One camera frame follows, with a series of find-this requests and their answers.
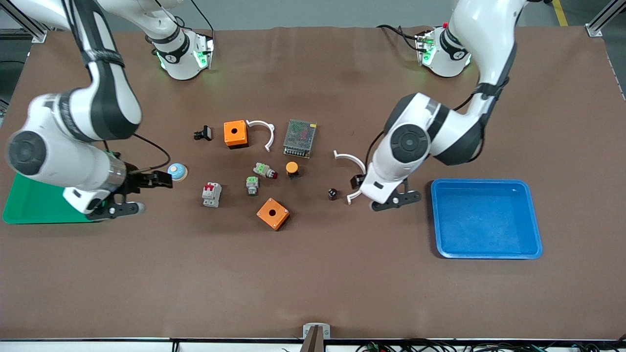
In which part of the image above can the large white curved pipe clamp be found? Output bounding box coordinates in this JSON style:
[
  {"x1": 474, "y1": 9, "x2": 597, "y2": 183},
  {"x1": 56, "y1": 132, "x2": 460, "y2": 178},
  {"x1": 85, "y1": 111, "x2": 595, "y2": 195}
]
[{"x1": 333, "y1": 150, "x2": 367, "y2": 205}]

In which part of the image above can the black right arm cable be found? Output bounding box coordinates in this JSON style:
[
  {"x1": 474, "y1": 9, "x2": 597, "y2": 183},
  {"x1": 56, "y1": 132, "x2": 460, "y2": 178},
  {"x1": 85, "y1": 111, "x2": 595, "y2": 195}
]
[{"x1": 102, "y1": 133, "x2": 172, "y2": 173}]

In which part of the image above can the metal mesh power supply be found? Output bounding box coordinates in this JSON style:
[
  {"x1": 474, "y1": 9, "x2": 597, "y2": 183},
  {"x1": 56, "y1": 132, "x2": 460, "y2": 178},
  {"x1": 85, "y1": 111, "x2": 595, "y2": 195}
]
[{"x1": 283, "y1": 119, "x2": 317, "y2": 159}]

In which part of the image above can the orange button box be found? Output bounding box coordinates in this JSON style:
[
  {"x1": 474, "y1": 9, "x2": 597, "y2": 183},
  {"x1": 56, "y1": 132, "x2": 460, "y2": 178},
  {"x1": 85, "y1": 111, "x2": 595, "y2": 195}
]
[
  {"x1": 256, "y1": 198, "x2": 290, "y2": 231},
  {"x1": 224, "y1": 120, "x2": 248, "y2": 150}
]

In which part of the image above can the green plastic tray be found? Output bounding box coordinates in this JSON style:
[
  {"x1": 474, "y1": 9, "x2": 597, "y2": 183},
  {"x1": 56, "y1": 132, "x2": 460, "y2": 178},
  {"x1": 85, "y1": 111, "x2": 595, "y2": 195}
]
[{"x1": 2, "y1": 151, "x2": 120, "y2": 224}]

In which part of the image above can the blue plastic tray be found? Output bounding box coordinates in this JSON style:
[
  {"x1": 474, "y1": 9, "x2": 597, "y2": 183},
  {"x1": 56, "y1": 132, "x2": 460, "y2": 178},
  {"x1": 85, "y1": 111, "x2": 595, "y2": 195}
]
[{"x1": 431, "y1": 178, "x2": 543, "y2": 260}]

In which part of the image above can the grey metal table bracket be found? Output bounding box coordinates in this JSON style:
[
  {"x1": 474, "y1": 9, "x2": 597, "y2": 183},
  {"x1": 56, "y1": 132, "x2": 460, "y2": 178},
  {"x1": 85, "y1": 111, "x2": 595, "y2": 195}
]
[{"x1": 303, "y1": 323, "x2": 331, "y2": 340}]

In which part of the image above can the aluminium frame profile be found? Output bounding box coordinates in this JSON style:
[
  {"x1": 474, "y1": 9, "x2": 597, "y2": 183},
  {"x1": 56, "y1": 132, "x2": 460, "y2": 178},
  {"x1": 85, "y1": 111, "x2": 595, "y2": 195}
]
[
  {"x1": 0, "y1": 0, "x2": 47, "y2": 44},
  {"x1": 585, "y1": 0, "x2": 626, "y2": 38}
]

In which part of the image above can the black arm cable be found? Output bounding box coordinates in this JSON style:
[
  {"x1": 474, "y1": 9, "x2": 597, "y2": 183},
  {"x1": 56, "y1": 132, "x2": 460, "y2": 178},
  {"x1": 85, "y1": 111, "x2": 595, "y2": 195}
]
[
  {"x1": 364, "y1": 88, "x2": 482, "y2": 172},
  {"x1": 102, "y1": 133, "x2": 172, "y2": 173}
]

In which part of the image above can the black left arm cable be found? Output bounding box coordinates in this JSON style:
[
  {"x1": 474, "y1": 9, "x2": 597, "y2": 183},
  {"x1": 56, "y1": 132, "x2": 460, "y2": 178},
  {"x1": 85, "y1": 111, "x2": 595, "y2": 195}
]
[{"x1": 364, "y1": 88, "x2": 482, "y2": 172}]

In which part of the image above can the white red circuit breaker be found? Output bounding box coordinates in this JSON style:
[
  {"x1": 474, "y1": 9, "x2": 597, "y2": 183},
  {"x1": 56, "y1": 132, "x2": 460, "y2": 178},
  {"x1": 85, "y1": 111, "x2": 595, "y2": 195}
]
[{"x1": 202, "y1": 182, "x2": 223, "y2": 208}]

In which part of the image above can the black base cable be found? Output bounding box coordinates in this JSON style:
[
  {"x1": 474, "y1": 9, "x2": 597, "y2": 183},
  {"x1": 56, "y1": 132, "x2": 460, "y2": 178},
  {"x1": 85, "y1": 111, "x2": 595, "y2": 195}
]
[
  {"x1": 377, "y1": 23, "x2": 428, "y2": 53},
  {"x1": 188, "y1": 0, "x2": 216, "y2": 37}
]

